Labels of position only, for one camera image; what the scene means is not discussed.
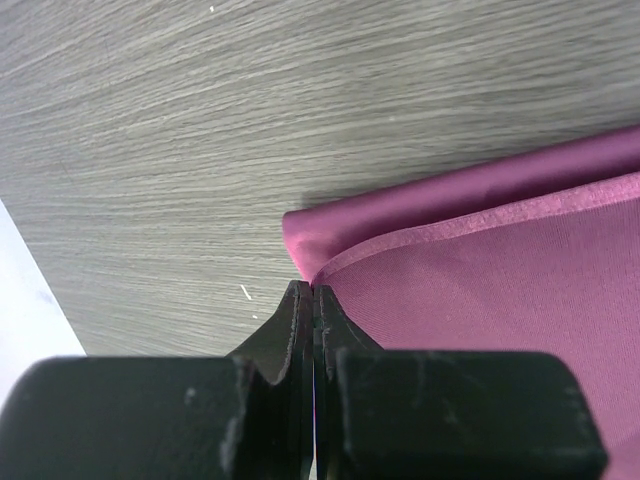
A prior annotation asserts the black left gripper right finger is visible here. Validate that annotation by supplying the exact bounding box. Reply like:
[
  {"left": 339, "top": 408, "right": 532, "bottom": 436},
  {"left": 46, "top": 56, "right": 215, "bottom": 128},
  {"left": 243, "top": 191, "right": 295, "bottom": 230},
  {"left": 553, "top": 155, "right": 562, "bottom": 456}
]
[{"left": 313, "top": 286, "right": 608, "bottom": 479}]

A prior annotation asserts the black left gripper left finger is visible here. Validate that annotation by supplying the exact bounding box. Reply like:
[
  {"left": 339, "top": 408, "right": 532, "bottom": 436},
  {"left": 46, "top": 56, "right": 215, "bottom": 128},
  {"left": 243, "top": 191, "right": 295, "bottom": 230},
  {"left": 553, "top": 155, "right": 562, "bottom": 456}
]
[{"left": 1, "top": 282, "right": 313, "bottom": 479}]

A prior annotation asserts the magenta cloth napkin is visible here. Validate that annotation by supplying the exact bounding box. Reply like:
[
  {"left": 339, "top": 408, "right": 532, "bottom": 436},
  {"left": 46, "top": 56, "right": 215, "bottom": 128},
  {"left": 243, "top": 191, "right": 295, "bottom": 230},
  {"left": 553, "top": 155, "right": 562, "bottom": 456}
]
[{"left": 282, "top": 127, "right": 639, "bottom": 479}]

